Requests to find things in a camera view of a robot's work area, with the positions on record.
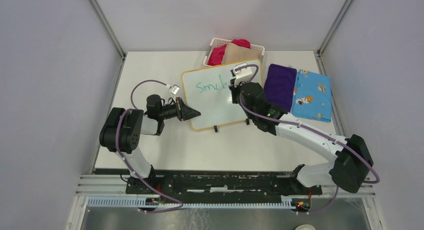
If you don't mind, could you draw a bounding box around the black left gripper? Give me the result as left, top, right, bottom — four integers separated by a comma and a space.
158, 97, 201, 121

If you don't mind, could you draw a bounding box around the yellow framed whiteboard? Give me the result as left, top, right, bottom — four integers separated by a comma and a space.
181, 58, 264, 131

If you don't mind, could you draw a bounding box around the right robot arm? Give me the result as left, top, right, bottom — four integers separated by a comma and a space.
229, 82, 380, 194

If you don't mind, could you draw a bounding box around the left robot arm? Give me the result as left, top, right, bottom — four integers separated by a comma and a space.
99, 94, 201, 194

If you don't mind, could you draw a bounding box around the beige cloth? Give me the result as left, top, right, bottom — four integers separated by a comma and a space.
221, 43, 262, 64

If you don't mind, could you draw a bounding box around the red cloth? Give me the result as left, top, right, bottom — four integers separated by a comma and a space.
206, 38, 251, 66

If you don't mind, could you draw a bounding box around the purple towel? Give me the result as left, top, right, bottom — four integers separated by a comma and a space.
263, 63, 297, 112

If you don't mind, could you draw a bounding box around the white plastic basket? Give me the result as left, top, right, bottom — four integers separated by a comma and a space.
203, 37, 265, 67

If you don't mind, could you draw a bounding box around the blue patterned cloth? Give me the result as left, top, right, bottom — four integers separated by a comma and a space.
290, 69, 332, 123

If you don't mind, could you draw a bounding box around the white round object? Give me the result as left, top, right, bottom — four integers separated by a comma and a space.
294, 224, 316, 230

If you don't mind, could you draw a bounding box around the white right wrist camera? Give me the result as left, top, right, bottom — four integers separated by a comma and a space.
230, 62, 260, 88

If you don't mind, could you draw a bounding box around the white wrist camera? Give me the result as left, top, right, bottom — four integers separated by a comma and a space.
230, 62, 260, 88
166, 84, 181, 101

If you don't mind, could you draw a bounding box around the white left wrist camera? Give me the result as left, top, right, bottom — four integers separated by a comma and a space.
166, 84, 181, 101

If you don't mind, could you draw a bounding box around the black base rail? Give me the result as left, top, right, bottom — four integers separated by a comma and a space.
146, 169, 323, 205

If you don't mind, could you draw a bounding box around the white cable duct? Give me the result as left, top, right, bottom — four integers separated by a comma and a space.
87, 196, 296, 210

